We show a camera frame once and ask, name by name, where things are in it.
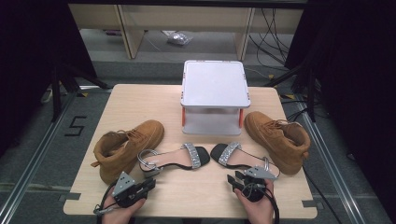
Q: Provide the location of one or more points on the person's right hand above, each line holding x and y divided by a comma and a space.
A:
258, 212

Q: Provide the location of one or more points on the tan suede boot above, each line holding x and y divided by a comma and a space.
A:
274, 137
137, 140

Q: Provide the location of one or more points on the aluminium floor rail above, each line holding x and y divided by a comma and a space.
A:
34, 161
330, 161

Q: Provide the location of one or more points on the wooden shelf unit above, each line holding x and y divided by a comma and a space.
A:
186, 18

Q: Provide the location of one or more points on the black metal stand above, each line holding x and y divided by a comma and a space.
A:
310, 93
56, 93

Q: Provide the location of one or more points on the clear plastic bag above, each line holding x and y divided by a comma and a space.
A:
180, 38

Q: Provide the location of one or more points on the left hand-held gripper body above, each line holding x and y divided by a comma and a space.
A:
124, 183

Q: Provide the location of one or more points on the black curtain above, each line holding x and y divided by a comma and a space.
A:
28, 62
358, 77

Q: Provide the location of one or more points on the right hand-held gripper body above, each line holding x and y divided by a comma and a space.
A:
259, 173

